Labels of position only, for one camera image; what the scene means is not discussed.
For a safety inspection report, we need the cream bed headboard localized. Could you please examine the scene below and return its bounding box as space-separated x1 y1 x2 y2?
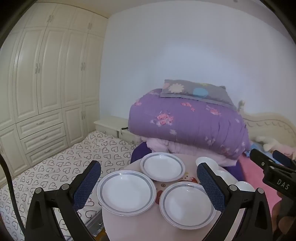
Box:
238 100 296 149

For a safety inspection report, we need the white plate with grey rim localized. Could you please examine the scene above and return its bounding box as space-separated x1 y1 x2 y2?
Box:
96 170 157 217
140 152 186 182
159 182 221 230

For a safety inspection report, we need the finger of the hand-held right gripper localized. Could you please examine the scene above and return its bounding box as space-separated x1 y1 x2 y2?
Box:
273 150 296 171
250 149 278 173

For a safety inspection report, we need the grey floral pillow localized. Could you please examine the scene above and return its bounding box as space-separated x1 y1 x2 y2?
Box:
160 79 237 109

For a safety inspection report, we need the cream plush toy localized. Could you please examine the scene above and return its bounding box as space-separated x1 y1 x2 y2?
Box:
254 136 296 153

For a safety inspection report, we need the thick black cable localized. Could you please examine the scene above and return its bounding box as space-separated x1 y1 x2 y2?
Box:
0 153 26 241

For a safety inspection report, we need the dark purple cloth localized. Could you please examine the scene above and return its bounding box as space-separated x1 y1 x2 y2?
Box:
130 141 245 183

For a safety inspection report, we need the white bowl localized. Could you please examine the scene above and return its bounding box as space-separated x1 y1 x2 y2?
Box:
214 170 236 186
235 181 256 192
196 157 219 169

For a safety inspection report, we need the cream nightstand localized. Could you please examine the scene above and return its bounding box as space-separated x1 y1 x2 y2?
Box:
94 116 141 144

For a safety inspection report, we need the heart-print bed sheet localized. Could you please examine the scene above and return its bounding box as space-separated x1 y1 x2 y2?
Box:
0 130 139 241

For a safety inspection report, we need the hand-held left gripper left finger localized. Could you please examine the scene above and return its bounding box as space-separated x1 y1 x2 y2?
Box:
25 160 101 241

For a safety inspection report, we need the person's right hand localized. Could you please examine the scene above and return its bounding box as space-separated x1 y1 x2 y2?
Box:
272 201 282 232

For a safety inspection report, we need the cream wardrobe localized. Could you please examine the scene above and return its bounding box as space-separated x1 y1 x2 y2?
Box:
0 0 109 186

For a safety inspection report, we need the folded pale pink blanket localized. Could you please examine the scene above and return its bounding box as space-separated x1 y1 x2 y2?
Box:
141 137 238 166

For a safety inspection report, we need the thin black cable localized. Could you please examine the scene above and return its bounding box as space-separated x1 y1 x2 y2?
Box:
117 126 129 140

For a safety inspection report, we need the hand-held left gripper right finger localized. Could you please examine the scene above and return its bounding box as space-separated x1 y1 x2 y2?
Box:
197 162 273 241

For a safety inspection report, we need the pink bed blanket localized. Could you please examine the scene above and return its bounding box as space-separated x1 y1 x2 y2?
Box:
238 153 296 241

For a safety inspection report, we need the round pink table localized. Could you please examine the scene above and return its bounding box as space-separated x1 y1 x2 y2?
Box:
102 153 255 241

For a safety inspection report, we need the purple floral quilt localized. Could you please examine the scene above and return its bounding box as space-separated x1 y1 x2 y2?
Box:
128 88 251 160

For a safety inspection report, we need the blue printed pillow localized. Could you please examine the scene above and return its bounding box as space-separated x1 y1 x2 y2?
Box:
250 143 273 158

